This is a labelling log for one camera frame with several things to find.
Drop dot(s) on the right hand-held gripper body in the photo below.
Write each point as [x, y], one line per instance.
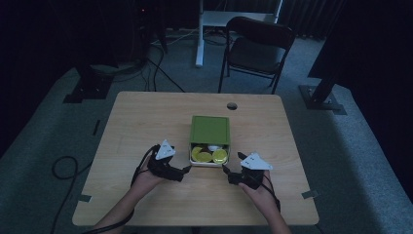
[251, 172]

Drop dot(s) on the grey table grommet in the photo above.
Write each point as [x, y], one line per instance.
[232, 106]

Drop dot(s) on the white box tray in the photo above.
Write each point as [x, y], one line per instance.
[209, 163]

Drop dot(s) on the green box lid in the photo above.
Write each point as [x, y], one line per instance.
[210, 130]

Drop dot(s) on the yellow disc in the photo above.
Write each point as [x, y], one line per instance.
[196, 152]
[204, 157]
[219, 155]

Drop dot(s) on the person's left hand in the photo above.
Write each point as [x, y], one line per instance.
[146, 180]

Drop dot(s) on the black stand with base plate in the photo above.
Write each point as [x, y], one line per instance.
[321, 97]
[89, 86]

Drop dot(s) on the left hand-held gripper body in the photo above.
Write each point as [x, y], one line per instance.
[164, 162]

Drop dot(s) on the dark curtain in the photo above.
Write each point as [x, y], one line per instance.
[308, 18]

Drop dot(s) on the dark equipment rack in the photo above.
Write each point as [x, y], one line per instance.
[125, 29]

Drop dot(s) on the black folding chair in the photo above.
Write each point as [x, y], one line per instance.
[256, 53]

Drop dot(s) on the white desk frame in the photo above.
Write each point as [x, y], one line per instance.
[207, 19]

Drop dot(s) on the person's right hand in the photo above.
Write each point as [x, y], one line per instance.
[261, 196]

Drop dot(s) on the white disc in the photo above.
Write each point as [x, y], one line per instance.
[214, 148]

